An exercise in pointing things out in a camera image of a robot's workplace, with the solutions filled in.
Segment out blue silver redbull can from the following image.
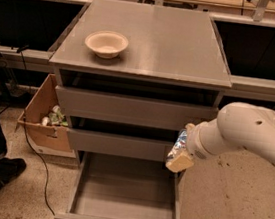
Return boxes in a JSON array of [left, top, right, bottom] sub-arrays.
[[166, 130, 187, 162]]

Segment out crumpled items in box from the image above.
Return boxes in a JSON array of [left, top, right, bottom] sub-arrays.
[[41, 105, 68, 127]]

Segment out grey top drawer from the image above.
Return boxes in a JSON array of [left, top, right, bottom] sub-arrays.
[[55, 86, 218, 131]]

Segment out grey open bottom drawer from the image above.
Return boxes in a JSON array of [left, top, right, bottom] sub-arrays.
[[55, 153, 183, 219]]

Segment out grey drawer cabinet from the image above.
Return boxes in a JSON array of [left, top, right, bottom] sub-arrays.
[[36, 0, 242, 181]]

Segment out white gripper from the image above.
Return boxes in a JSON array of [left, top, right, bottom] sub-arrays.
[[165, 119, 237, 173]]

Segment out grey middle drawer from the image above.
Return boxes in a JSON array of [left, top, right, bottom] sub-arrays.
[[67, 129, 173, 162]]

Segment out beige paper bowl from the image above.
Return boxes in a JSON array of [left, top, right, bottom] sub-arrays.
[[85, 31, 129, 59]]

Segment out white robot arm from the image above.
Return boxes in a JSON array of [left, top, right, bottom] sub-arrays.
[[165, 102, 275, 173]]

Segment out brown cardboard box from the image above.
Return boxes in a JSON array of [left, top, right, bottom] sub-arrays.
[[18, 74, 72, 156]]

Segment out black floor cable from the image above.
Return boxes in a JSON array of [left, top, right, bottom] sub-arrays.
[[0, 44, 77, 217]]

